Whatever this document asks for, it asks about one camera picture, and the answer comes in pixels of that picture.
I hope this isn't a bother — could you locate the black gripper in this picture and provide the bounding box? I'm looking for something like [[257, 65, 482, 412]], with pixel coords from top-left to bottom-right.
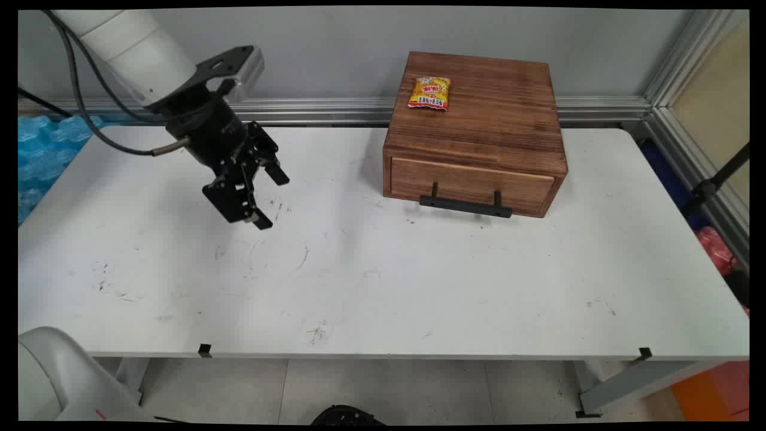
[[160, 90, 291, 231]]

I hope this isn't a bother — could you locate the wooden drawer with black handle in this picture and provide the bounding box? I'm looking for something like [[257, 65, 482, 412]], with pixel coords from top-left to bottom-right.
[[390, 156, 557, 220]]

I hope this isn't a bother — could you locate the yellow red snack packet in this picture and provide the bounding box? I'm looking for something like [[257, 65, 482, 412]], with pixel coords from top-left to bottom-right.
[[408, 75, 452, 112]]

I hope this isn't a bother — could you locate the blue bubble wrap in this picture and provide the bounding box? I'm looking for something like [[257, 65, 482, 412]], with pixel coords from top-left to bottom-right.
[[18, 114, 106, 226]]

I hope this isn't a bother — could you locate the white table leg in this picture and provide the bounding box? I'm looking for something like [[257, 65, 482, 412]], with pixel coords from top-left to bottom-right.
[[115, 358, 151, 408], [573, 359, 726, 418]]

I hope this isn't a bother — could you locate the brown wooden drawer cabinet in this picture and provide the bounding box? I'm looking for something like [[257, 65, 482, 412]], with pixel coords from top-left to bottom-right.
[[383, 51, 569, 219]]

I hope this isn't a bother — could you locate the black round floor object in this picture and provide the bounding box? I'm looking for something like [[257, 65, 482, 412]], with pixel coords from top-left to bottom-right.
[[311, 405, 387, 426]]

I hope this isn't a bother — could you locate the blue crate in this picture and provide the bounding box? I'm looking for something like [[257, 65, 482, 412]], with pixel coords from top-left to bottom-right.
[[639, 140, 711, 232]]

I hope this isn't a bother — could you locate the black stand pole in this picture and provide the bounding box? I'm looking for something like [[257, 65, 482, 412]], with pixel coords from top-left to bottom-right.
[[681, 142, 750, 220]]

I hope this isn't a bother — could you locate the red plastic bag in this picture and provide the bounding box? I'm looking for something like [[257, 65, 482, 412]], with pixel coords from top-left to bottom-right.
[[694, 226, 740, 277]]

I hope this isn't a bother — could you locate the orange box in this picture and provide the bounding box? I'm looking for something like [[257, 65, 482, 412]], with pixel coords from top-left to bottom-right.
[[670, 360, 750, 422]]

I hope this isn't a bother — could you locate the horizontal aluminium frame rail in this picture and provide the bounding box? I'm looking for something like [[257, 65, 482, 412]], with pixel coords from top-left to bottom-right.
[[18, 96, 652, 127]]

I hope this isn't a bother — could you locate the black bracket with silver camera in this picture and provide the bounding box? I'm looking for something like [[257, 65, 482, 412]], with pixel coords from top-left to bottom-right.
[[174, 45, 266, 105]]

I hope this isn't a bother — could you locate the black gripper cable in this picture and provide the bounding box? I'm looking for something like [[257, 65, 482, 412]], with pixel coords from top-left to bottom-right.
[[41, 9, 192, 157]]

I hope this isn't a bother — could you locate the black camera cable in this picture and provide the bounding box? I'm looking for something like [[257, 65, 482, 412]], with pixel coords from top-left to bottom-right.
[[18, 87, 78, 119]]

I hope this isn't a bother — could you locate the angled aluminium frame profile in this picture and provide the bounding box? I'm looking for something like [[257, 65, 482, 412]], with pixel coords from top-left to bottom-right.
[[643, 9, 750, 265]]

